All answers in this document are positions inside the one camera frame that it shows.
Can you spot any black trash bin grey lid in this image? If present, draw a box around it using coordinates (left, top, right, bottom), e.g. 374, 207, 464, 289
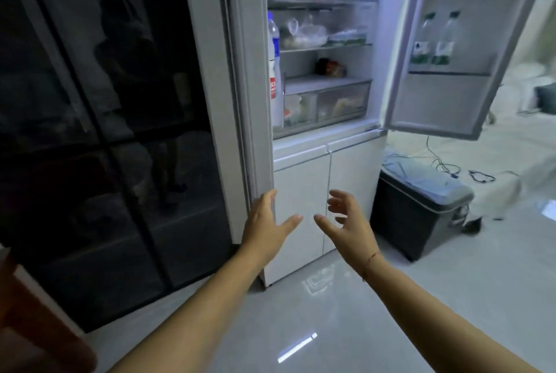
370, 152, 475, 263

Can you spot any person's left forearm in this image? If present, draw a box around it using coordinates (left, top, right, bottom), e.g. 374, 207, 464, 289
108, 243, 274, 373

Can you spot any person's right hand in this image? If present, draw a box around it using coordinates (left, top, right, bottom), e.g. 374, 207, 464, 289
314, 189, 384, 270

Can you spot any white refrigerator door with shelves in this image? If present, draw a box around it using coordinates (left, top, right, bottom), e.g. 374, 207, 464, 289
384, 0, 556, 140

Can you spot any dark jar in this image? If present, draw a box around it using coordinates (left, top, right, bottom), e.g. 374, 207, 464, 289
316, 58, 347, 79

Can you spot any dark glass sliding door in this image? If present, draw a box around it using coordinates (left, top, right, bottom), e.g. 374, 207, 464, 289
0, 0, 233, 334

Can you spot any white refrigerator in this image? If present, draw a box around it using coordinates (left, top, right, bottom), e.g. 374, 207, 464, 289
180, 0, 388, 289

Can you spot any clear plastic bag of food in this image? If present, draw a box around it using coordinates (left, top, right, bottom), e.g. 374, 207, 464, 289
280, 17, 329, 50

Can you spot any person's left hand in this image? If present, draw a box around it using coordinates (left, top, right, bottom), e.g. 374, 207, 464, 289
240, 189, 304, 257

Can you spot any clear refrigerator drawer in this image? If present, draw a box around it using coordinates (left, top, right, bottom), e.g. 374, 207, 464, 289
283, 77, 374, 127

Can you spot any white covered sofa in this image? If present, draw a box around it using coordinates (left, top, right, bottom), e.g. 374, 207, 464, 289
387, 62, 556, 222

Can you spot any person's right forearm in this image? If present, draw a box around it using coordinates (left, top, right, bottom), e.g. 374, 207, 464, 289
361, 253, 544, 373

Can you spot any white freezer door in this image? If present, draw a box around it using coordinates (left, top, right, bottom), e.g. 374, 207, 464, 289
323, 129, 388, 256
261, 145, 332, 288

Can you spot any white milk bottle red label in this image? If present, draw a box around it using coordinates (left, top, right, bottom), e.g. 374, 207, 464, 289
267, 11, 286, 128

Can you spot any red string bracelet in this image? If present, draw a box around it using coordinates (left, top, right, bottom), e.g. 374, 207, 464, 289
362, 251, 378, 282

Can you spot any green packaged food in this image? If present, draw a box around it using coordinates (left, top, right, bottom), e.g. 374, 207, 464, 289
328, 30, 368, 46

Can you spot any green label bottle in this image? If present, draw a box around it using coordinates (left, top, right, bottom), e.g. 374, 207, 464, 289
432, 11, 461, 66
410, 12, 437, 66

